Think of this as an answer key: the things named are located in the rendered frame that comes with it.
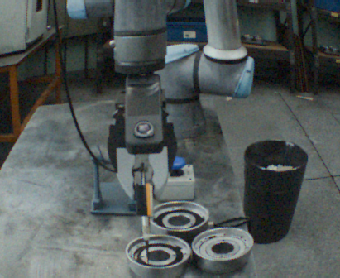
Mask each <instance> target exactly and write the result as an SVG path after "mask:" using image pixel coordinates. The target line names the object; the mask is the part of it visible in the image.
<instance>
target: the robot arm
mask: <svg viewBox="0 0 340 278"><path fill-rule="evenodd" d="M190 1H191V0H68V2H67V8H68V13H69V15H70V17H72V18H73V19H82V18H84V19H86V18H87V19H90V18H92V17H112V16H115V19H114V34H113V35H114V38H115V40H114V41H110V46H116V47H115V48H114V59H115V71H116V72H119V73H122V74H128V76H127V78H126V90H118V93H117V100H116V102H115V106H116V112H114V113H113V118H114V119H115V124H114V125H112V124H110V125H109V128H108V129H109V136H108V156H109V158H110V161H111V162H112V165H113V169H114V170H115V173H116V174H117V177H118V179H119V180H120V183H121V185H122V187H123V189H124V190H125V192H126V193H127V195H128V196H129V197H130V198H131V199H132V200H136V198H135V197H136V193H135V192H134V191H135V190H134V188H135V186H134V178H135V174H134V171H133V169H132V168H133V166H134V165H135V164H136V154H149V162H150V164H151V166H152V167H153V171H152V181H153V183H154V184H153V187H152V189H153V190H152V192H153V193H152V194H153V198H154V200H158V198H159V197H160V196H161V195H162V193H163V191H164V189H165V187H166V184H167V181H168V179H169V177H170V172H171V170H172V167H173V164H174V161H175V156H176V152H177V141H176V139H185V138H191V137H197V136H200V135H202V134H203V133H205V132H206V118H205V116H204V111H203V109H202V106H201V103H200V100H199V94H200V93H205V94H212V95H214V96H223V97H232V98H247V97H248V96H249V95H250V91H251V85H252V81H253V79H252V78H253V75H254V73H253V70H254V60H253V58H251V57H248V56H247V50H246V49H245V48H244V47H243V46H242V45H241V37H240V30H239V23H238V16H237V4H236V0H204V9H205V19H206V23H207V32H208V45H206V46H205V47H204V48H203V50H204V51H199V47H198V46H197V45H193V44H182V45H176V46H167V35H166V15H170V14H173V13H178V12H180V11H181V10H183V9H184V8H186V7H187V6H188V5H189V3H190ZM153 72H154V74H153Z"/></svg>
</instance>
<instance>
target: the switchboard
mask: <svg viewBox="0 0 340 278"><path fill-rule="evenodd" d="M55 1H56V8H57V9H56V11H57V18H58V24H59V25H58V26H63V25H65V26H63V28H62V29H61V30H62V33H61V36H62V37H61V39H65V48H64V50H65V53H64V55H65V57H64V61H65V62H64V67H65V75H66V69H67V67H66V53H67V52H66V48H67V46H66V44H67V38H71V37H77V36H86V37H85V55H84V57H85V61H84V64H85V68H84V72H85V75H84V80H85V79H88V76H87V69H88V68H87V63H88V61H87V56H88V53H87V50H88V47H87V45H88V35H92V34H97V28H98V27H97V23H98V20H97V17H92V18H90V19H87V18H86V19H84V18H82V19H73V18H72V17H70V15H69V13H68V8H67V2H68V0H55ZM48 15H49V16H48V26H50V27H54V26H55V19H54V11H53V2H52V0H50V10H49V13H48ZM110 26H111V25H110V23H109V19H108V17H103V27H104V29H103V33H108V32H111V27H110ZM47 51H48V50H47V42H46V44H45V77H46V76H47V62H46V61H47Z"/></svg>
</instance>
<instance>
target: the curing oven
mask: <svg viewBox="0 0 340 278"><path fill-rule="evenodd" d="M49 10H50V0H0V55H1V54H6V53H10V52H15V51H16V50H20V54H21V53H25V51H24V50H25V49H26V48H27V47H28V46H30V45H31V44H32V43H33V42H35V41H37V40H38V39H39V40H41V39H43V36H44V35H45V34H47V30H48V29H47V28H48V16H49V15H48V13H49Z"/></svg>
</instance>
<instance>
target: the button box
mask: <svg viewBox="0 0 340 278"><path fill-rule="evenodd" d="M178 171H179V172H178V173H173V172H172V170H171V172H170V177H169V179H168V181H167V184H166V187H165V189H164V191H163V193H162V195H161V196H160V197H159V198H158V201H187V200H194V173H193V167H192V165H185V166H184V167H183V168H182V169H179V170H178Z"/></svg>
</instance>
